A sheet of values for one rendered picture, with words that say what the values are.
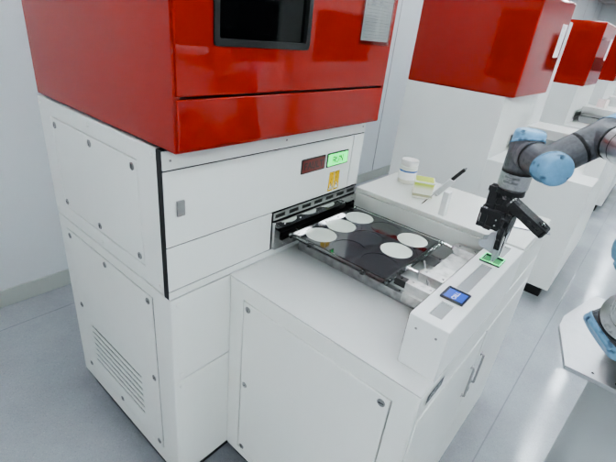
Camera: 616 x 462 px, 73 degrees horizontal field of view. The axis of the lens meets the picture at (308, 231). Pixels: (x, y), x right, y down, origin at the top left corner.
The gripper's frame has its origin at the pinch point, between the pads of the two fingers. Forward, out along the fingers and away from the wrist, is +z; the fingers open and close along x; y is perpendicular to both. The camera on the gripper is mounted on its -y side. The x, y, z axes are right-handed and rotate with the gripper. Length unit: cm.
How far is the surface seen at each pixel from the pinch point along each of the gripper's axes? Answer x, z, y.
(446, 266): -1.2, 9.4, 12.7
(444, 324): 38.3, 1.3, -1.9
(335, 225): 8, 7, 49
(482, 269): 6.2, 1.7, 1.1
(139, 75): 66, -39, 66
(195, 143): 61, -27, 54
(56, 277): 48, 90, 206
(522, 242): -19.4, 0.9, -1.9
